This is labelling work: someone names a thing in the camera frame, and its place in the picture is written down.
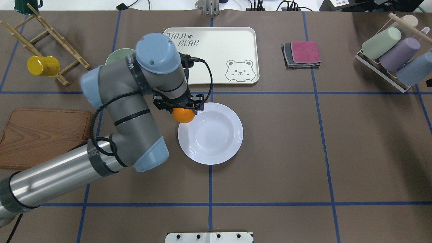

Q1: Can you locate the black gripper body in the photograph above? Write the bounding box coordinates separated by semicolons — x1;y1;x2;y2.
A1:
153;90;206;112

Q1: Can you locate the orange fruit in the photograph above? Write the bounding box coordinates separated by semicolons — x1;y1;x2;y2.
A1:
172;108;195;124

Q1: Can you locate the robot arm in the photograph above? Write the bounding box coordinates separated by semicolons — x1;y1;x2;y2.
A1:
0;33;211;226

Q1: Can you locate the cream bear tray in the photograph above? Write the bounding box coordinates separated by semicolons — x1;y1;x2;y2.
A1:
164;27;260;85

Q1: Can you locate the white ceramic plate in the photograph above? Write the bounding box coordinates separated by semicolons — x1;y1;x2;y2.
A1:
178;103;244;165

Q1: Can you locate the light green bowl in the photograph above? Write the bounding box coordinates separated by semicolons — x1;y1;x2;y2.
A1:
105;48;136;65

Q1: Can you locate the pink folded cloth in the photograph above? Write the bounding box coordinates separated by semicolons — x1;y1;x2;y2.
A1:
290;41;321;64

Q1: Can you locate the yellow plastic cup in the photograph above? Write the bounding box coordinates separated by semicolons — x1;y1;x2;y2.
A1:
27;56;61;77

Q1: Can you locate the wooden cutting board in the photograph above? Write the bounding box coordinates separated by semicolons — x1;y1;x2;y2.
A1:
0;108;92;170

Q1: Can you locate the green tumbler cup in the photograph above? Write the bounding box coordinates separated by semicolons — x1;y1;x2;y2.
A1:
361;27;402;60

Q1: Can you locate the wooden cup drying rack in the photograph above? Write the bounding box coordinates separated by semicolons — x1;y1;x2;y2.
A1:
1;13;90;86

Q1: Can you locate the purple tumbler cup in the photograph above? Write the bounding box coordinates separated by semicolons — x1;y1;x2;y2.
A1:
379;37;420;71

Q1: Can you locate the dark green mug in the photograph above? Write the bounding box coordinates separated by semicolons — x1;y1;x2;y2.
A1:
14;0;44;16

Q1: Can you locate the blue tumbler cup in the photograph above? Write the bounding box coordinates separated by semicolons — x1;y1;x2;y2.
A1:
396;52;432;86

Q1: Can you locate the cream tumbler cup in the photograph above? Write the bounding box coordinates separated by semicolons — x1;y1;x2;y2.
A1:
401;15;419;28

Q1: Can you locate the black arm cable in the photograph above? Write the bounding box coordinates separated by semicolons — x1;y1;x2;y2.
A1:
88;56;214;168

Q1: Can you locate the aluminium camera mount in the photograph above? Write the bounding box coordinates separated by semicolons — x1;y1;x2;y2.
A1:
195;0;220;16

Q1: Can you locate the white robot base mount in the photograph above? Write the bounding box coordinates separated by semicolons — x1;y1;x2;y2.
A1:
165;232;254;243

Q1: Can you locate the white wire cup rack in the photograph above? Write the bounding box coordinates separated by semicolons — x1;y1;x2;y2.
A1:
355;12;431;93

